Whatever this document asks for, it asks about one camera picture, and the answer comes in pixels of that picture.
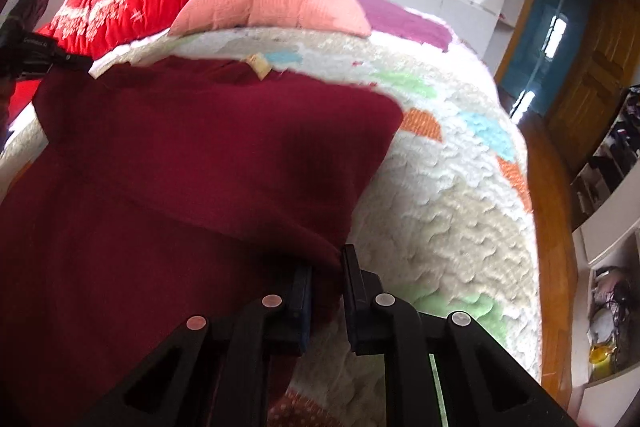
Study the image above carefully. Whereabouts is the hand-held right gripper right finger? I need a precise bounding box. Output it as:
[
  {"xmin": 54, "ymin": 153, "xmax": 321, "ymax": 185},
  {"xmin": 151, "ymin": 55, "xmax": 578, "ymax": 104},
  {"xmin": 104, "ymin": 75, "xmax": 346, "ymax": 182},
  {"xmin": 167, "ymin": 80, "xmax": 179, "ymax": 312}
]
[{"xmin": 341, "ymin": 244, "xmax": 583, "ymax": 427}]

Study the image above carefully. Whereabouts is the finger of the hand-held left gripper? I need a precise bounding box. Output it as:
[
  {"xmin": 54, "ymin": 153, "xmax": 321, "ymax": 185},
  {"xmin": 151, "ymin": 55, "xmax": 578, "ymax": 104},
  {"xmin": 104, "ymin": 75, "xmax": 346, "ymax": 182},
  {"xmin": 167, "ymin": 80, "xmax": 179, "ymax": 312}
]
[{"xmin": 0, "ymin": 18, "xmax": 94, "ymax": 78}]

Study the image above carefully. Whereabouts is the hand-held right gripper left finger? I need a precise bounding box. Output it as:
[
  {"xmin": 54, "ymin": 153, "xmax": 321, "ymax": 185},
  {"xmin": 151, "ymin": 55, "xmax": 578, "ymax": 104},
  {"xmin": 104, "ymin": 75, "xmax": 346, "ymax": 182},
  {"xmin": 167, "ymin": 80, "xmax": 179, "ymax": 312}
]
[{"xmin": 58, "ymin": 263, "xmax": 314, "ymax": 427}]

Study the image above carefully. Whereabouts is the dark red knit sweater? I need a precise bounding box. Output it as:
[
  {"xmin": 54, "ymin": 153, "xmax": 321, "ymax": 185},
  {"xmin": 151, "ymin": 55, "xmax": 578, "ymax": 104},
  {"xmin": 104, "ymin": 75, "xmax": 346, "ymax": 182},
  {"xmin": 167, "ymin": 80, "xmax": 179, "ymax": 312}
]
[{"xmin": 0, "ymin": 55, "xmax": 405, "ymax": 427}]

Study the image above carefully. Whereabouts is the red floral quilt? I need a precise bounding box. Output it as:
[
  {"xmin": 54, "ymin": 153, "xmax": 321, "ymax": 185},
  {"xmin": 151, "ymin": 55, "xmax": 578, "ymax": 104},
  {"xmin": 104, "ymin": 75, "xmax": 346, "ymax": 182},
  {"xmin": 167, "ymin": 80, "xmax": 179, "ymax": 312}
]
[{"xmin": 9, "ymin": 0, "xmax": 222, "ymax": 114}]

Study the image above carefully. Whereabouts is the yellow bottle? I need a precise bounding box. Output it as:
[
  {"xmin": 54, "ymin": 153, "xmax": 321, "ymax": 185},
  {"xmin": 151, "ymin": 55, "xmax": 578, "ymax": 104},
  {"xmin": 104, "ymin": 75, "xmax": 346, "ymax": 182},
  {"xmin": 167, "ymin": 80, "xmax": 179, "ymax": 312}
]
[{"xmin": 588, "ymin": 341, "xmax": 615, "ymax": 367}]

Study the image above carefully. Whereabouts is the white shelf unit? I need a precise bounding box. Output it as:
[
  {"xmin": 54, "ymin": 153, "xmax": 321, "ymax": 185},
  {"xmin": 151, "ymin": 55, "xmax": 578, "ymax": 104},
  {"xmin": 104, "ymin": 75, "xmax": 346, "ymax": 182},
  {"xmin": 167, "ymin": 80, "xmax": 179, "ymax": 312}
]
[{"xmin": 569, "ymin": 84, "xmax": 640, "ymax": 390}]

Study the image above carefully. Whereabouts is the magenta pillow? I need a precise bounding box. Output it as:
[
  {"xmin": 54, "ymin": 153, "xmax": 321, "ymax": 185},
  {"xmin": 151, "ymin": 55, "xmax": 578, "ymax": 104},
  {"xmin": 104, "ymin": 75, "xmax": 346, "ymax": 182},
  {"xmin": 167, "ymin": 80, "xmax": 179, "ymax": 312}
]
[{"xmin": 354, "ymin": 0, "xmax": 457, "ymax": 52}]

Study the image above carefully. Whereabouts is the wooden door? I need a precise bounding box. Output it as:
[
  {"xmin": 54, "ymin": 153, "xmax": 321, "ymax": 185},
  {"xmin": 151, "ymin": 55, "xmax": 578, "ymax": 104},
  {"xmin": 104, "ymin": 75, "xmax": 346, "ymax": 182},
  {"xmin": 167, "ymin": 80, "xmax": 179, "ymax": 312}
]
[{"xmin": 546, "ymin": 0, "xmax": 640, "ymax": 168}]

